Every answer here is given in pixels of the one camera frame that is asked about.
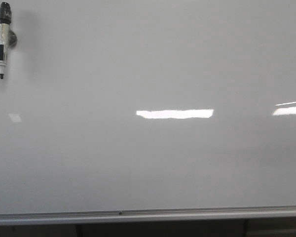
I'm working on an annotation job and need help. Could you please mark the grey round magnet holder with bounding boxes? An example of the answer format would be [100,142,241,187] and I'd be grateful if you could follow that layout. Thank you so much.
[8,30,18,48]

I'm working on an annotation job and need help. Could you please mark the black whiteboard marker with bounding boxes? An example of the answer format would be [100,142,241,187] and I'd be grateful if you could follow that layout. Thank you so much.
[0,2,12,79]

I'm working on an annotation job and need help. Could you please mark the white whiteboard with aluminium frame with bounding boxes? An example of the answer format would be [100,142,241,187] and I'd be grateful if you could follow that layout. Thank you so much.
[0,0,296,225]

